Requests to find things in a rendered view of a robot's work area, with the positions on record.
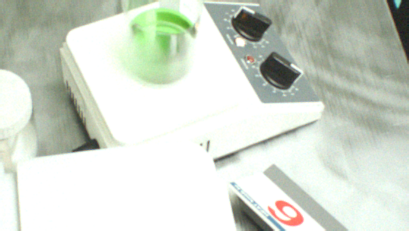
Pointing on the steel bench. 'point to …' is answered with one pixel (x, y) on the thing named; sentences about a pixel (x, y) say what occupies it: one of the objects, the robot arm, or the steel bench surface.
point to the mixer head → (117, 191)
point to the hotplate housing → (294, 118)
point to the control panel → (301, 93)
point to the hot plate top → (182, 101)
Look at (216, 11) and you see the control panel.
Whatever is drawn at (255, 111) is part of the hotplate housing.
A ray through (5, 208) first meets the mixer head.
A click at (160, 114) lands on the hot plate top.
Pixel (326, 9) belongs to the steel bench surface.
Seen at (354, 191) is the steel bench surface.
